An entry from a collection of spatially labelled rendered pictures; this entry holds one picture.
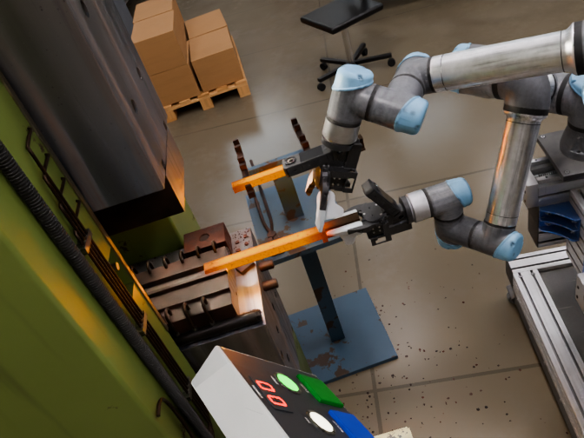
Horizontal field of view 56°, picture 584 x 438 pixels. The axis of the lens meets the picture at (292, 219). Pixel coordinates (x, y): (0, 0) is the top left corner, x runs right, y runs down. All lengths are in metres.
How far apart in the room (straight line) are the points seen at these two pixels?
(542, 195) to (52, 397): 1.42
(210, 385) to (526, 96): 0.88
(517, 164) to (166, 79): 3.42
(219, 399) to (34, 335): 0.30
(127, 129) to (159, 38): 3.35
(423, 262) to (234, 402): 1.84
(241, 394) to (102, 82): 0.54
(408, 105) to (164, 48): 3.36
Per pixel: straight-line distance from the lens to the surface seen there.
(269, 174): 1.64
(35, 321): 0.89
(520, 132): 1.33
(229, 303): 1.32
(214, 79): 4.44
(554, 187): 1.81
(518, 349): 2.32
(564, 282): 2.26
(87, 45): 0.93
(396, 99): 1.11
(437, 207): 1.38
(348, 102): 1.12
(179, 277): 1.44
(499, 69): 1.16
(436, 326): 2.39
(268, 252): 1.36
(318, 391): 1.05
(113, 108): 0.97
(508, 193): 1.36
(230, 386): 0.91
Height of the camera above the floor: 1.89
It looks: 38 degrees down
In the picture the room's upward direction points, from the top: 20 degrees counter-clockwise
